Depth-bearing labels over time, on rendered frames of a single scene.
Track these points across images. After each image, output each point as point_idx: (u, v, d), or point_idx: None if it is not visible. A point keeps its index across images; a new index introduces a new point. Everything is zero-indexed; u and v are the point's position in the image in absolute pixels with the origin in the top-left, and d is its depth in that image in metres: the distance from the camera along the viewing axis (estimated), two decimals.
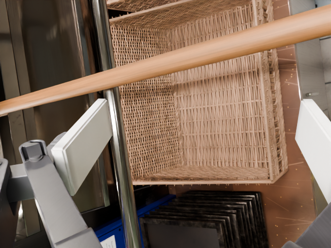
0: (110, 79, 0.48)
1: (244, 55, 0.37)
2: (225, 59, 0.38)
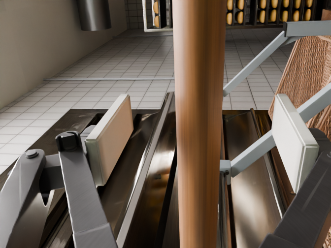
0: None
1: (206, 174, 0.20)
2: (208, 203, 0.21)
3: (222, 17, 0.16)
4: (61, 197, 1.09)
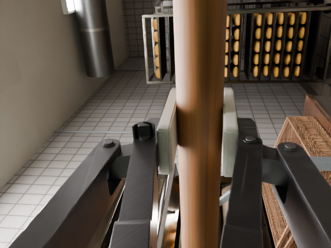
0: None
1: (207, 176, 0.20)
2: (210, 205, 0.21)
3: (223, 22, 0.16)
4: None
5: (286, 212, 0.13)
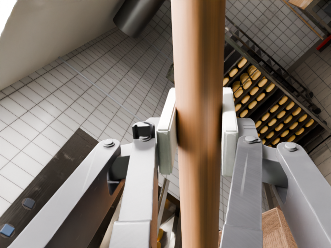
0: None
1: (207, 177, 0.20)
2: (209, 205, 0.21)
3: (221, 23, 0.16)
4: None
5: (286, 212, 0.13)
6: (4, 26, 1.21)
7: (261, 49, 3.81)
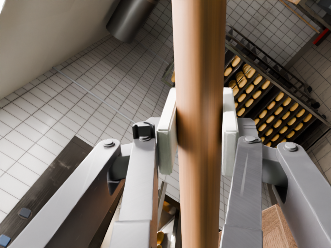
0: None
1: (207, 177, 0.20)
2: (210, 205, 0.21)
3: (222, 23, 0.16)
4: None
5: (286, 212, 0.13)
6: None
7: (256, 46, 3.81)
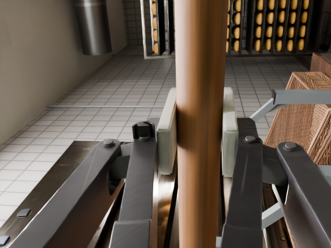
0: None
1: (206, 175, 0.20)
2: (208, 205, 0.21)
3: (224, 20, 0.16)
4: None
5: (286, 212, 0.13)
6: None
7: None
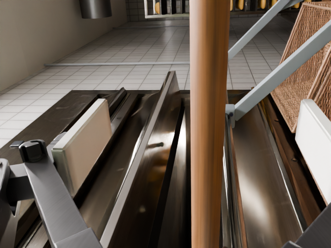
0: None
1: (213, 154, 0.26)
2: (215, 177, 0.27)
3: (226, 38, 0.22)
4: None
5: None
6: None
7: None
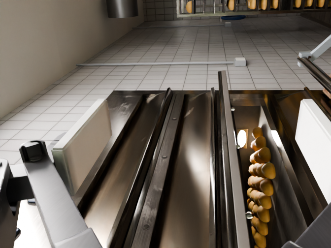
0: None
1: None
2: None
3: None
4: (140, 166, 1.05)
5: None
6: None
7: None
